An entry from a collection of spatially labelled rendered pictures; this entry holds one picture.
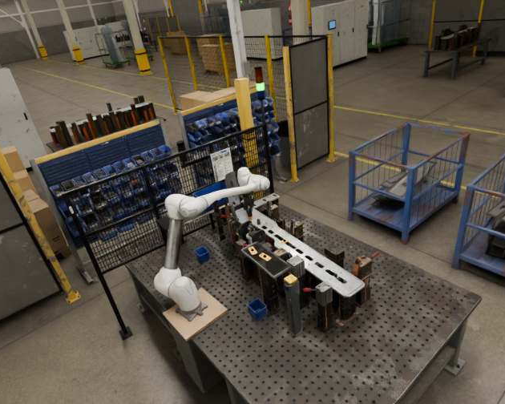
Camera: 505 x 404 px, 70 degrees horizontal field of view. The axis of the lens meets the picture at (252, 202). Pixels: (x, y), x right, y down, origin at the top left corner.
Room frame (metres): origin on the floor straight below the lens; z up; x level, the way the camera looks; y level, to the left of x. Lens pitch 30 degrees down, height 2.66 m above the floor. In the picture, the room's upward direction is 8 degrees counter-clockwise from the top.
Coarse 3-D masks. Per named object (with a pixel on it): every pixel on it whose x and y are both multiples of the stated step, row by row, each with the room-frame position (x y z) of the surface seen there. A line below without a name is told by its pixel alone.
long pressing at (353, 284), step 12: (240, 216) 2.67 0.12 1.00; (264, 216) 2.62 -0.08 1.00; (276, 228) 2.41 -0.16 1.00; (276, 240) 2.25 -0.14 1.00; (300, 240) 2.21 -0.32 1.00; (312, 252) 2.05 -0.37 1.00; (312, 264) 1.93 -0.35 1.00; (324, 264) 1.91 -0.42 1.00; (336, 264) 1.90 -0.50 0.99; (324, 276) 1.79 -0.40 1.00; (348, 276) 1.76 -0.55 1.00; (336, 288) 1.67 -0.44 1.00; (348, 288) 1.66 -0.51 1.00; (360, 288) 1.64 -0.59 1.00
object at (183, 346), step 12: (180, 336) 1.86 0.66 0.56; (180, 348) 1.94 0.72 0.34; (192, 348) 1.77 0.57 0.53; (192, 360) 1.78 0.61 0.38; (204, 360) 1.80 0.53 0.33; (192, 372) 1.86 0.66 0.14; (204, 372) 1.79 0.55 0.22; (216, 372) 1.84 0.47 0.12; (204, 384) 1.77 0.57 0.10; (216, 384) 1.82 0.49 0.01
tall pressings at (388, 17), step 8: (376, 0) 15.27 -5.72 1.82; (384, 0) 15.48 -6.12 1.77; (400, 0) 15.89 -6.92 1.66; (376, 8) 15.23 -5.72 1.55; (384, 8) 15.44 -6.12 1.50; (392, 8) 15.64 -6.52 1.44; (400, 8) 15.86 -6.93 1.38; (376, 16) 15.19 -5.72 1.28; (384, 16) 15.40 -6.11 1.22; (392, 16) 15.76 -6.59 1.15; (376, 24) 15.15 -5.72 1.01; (384, 24) 15.35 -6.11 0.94; (392, 24) 15.72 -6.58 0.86; (376, 32) 15.11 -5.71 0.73; (384, 32) 15.48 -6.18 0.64; (392, 32) 15.67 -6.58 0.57; (384, 40) 15.43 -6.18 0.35
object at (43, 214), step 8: (24, 192) 4.49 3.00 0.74; (32, 192) 4.45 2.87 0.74; (32, 200) 4.19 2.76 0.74; (40, 200) 4.16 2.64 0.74; (32, 208) 3.97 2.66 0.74; (40, 208) 3.93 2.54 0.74; (48, 208) 3.96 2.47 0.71; (40, 216) 3.88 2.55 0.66; (48, 216) 3.93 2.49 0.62; (40, 224) 3.85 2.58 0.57; (48, 224) 3.91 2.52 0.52; (56, 224) 3.97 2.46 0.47; (48, 232) 3.89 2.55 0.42; (56, 232) 3.94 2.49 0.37; (48, 240) 3.86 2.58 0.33; (56, 240) 3.91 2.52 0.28; (64, 240) 3.97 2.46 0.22; (56, 248) 3.89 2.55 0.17; (64, 248) 3.93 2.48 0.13; (64, 256) 3.91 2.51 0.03
